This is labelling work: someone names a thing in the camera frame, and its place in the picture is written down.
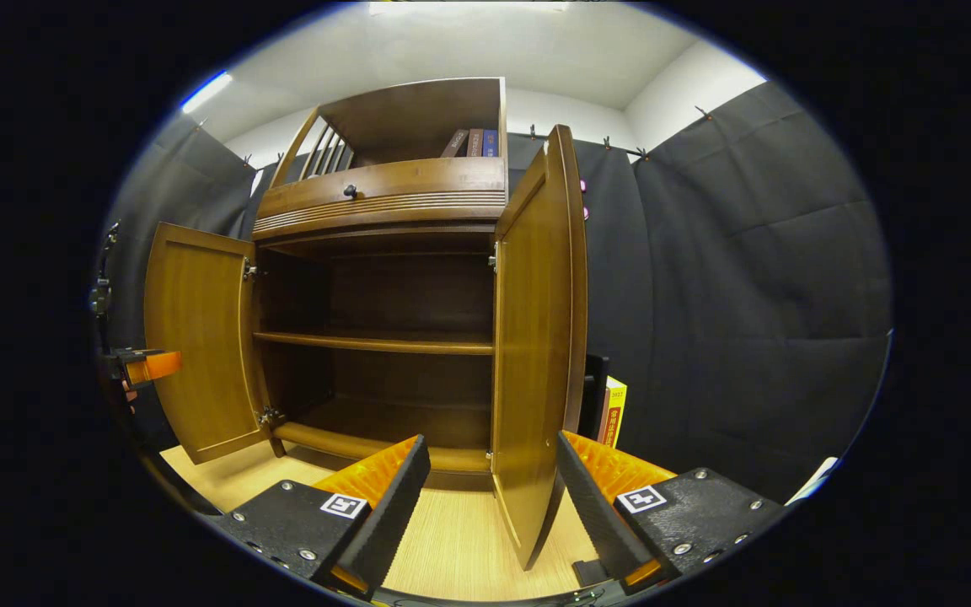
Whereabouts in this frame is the wooden inner shelf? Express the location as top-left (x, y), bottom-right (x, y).
top-left (254, 330), bottom-right (495, 356)

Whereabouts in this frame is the small ceiling light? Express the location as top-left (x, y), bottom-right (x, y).
top-left (180, 71), bottom-right (233, 115)

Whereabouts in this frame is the wooden drawer with black knob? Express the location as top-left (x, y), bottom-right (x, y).
top-left (252, 158), bottom-right (507, 241)

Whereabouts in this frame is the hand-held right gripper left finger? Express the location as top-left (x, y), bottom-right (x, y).
top-left (214, 435), bottom-right (432, 601)

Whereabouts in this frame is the wooden shoe cabinet door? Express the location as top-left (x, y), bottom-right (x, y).
top-left (143, 222), bottom-right (274, 465)
top-left (490, 125), bottom-right (609, 572)

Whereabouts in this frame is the black table clamp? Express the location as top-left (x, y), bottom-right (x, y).
top-left (571, 558), bottom-right (613, 588)

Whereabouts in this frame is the yellow book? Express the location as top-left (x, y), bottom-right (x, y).
top-left (597, 376), bottom-right (628, 449)

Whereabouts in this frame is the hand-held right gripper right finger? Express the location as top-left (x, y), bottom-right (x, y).
top-left (556, 430), bottom-right (791, 597)

